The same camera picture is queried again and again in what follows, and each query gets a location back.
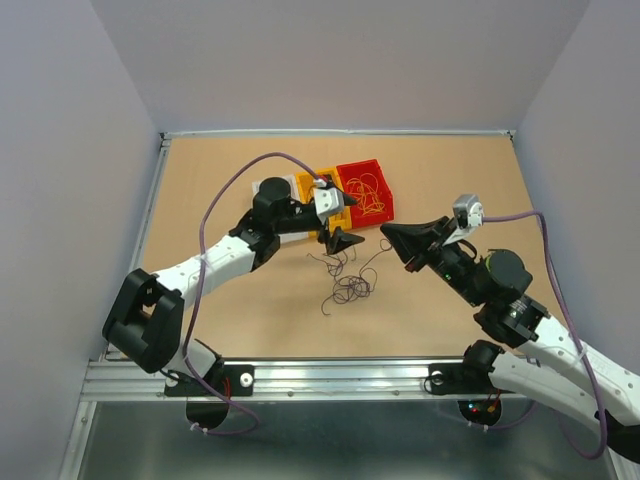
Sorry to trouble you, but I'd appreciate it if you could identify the aluminium left side rail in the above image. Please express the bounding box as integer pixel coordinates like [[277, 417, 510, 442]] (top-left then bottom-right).
[[102, 139, 171, 360]]

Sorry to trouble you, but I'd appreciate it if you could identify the yellow wire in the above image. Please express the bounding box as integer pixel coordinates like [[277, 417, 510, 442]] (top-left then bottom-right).
[[345, 172, 389, 217]]

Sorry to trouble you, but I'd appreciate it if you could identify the white plastic bin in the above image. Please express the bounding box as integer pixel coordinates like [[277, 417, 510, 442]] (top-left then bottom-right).
[[250, 175, 323, 242]]

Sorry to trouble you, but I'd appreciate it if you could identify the wire bundle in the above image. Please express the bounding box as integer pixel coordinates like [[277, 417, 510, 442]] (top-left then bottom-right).
[[305, 237, 396, 317]]

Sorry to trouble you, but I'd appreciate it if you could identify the aluminium back rail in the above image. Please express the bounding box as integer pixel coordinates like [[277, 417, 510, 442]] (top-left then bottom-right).
[[161, 128, 516, 140]]

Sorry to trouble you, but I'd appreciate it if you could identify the red plastic bin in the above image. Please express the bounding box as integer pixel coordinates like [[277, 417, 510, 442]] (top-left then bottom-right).
[[336, 159, 395, 229]]

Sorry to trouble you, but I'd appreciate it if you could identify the aluminium front rail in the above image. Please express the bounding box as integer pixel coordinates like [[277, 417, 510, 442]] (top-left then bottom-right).
[[79, 355, 615, 401]]

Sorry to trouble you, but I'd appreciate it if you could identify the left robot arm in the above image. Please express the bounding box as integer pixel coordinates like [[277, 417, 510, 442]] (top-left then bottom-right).
[[102, 177, 364, 394]]

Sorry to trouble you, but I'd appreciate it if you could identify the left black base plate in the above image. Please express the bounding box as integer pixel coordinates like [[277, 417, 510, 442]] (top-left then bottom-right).
[[164, 364, 255, 398]]

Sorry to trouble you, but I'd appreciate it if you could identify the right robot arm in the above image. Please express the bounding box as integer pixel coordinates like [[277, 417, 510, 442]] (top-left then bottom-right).
[[380, 216, 639, 462]]

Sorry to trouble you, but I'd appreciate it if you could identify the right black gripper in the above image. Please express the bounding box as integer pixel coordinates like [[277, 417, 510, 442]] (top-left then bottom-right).
[[378, 216, 486, 307]]

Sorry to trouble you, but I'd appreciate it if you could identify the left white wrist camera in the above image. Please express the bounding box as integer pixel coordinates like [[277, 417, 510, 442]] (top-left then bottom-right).
[[313, 179, 345, 224]]

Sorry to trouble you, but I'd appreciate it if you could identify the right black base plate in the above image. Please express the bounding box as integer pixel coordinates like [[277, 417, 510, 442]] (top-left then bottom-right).
[[423, 362, 497, 396]]

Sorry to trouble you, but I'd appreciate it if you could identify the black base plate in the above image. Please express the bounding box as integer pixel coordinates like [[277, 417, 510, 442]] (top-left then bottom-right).
[[423, 362, 497, 396], [164, 364, 255, 398]]

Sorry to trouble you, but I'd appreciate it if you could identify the aluminium rail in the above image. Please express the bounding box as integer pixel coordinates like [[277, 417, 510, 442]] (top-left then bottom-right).
[[161, 128, 516, 140], [79, 355, 615, 401], [102, 139, 171, 360]]

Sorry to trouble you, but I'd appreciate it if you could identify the yellow plastic bin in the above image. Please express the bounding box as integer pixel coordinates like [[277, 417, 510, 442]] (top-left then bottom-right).
[[295, 167, 352, 233]]

